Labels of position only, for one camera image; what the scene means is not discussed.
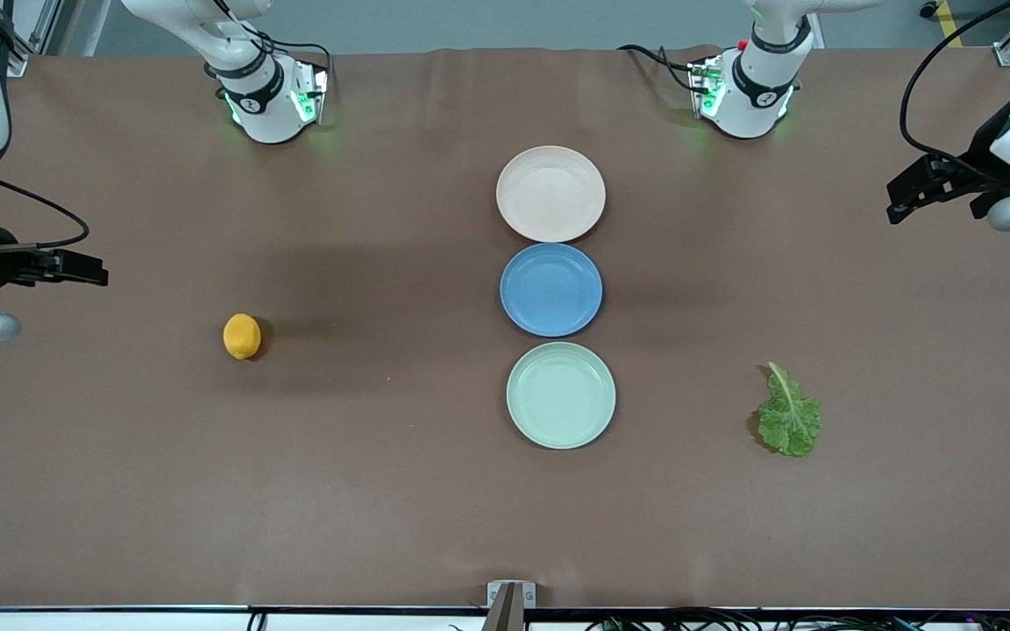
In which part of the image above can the metal mounting bracket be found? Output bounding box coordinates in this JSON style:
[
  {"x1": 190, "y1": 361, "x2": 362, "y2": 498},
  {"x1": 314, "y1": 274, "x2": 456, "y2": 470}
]
[{"x1": 487, "y1": 580, "x2": 537, "y2": 608}]

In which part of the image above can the pale green round plate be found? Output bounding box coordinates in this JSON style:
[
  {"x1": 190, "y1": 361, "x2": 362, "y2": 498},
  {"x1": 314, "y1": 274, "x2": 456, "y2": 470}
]
[{"x1": 506, "y1": 341, "x2": 617, "y2": 451}]

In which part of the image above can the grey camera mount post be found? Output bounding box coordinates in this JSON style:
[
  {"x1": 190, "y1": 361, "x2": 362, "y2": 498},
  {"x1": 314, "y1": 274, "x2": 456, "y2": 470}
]
[{"x1": 480, "y1": 583, "x2": 525, "y2": 631}]

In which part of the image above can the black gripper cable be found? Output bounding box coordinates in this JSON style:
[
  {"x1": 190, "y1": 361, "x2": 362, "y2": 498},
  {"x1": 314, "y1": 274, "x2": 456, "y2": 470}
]
[
  {"x1": 0, "y1": 174, "x2": 91, "y2": 255},
  {"x1": 899, "y1": 0, "x2": 1010, "y2": 183}
]

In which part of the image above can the green lettuce leaf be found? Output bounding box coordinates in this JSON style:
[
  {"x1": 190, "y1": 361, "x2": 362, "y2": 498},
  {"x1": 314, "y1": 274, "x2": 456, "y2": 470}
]
[{"x1": 756, "y1": 361, "x2": 823, "y2": 458}]

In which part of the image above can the black base cable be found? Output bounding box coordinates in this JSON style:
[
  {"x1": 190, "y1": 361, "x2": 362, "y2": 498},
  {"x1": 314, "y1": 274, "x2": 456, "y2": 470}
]
[
  {"x1": 617, "y1": 42, "x2": 701, "y2": 93},
  {"x1": 255, "y1": 35, "x2": 335, "y2": 89}
]

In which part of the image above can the black left base cable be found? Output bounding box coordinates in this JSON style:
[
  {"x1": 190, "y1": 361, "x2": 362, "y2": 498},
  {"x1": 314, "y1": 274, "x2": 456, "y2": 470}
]
[{"x1": 617, "y1": 42, "x2": 701, "y2": 93}]

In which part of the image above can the beige round plate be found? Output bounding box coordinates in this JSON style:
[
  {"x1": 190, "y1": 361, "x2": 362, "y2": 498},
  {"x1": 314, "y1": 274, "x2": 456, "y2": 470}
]
[{"x1": 495, "y1": 145, "x2": 608, "y2": 245}]

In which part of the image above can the yellow lemon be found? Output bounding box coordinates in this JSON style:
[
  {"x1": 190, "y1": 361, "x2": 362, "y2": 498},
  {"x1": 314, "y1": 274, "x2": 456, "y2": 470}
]
[{"x1": 223, "y1": 313, "x2": 263, "y2": 361}]

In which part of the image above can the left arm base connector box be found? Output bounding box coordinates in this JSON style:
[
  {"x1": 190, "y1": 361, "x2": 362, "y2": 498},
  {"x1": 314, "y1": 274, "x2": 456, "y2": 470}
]
[{"x1": 687, "y1": 54, "x2": 727, "y2": 119}]

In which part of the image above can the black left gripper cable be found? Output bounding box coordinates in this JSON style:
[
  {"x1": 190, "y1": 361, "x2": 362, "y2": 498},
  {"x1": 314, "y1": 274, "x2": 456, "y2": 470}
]
[{"x1": 899, "y1": 0, "x2": 1010, "y2": 183}]

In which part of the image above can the blue round plate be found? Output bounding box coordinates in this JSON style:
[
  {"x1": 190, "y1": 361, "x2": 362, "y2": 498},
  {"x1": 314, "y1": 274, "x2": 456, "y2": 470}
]
[{"x1": 499, "y1": 242, "x2": 604, "y2": 338}]

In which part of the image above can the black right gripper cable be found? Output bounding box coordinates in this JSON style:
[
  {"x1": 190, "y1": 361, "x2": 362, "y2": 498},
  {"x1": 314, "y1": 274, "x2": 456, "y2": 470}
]
[{"x1": 0, "y1": 174, "x2": 91, "y2": 255}]

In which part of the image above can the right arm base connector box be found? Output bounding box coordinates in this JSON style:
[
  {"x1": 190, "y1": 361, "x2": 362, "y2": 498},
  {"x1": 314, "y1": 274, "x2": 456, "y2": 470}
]
[{"x1": 290, "y1": 61, "x2": 331, "y2": 125}]

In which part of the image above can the black cable tangle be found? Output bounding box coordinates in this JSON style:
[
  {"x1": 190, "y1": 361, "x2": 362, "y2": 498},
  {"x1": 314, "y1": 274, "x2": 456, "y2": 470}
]
[{"x1": 584, "y1": 605, "x2": 1010, "y2": 631}]

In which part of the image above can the black right base cable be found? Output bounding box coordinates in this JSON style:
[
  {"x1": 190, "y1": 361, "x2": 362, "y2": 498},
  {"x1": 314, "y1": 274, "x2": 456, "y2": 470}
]
[{"x1": 255, "y1": 35, "x2": 335, "y2": 89}]

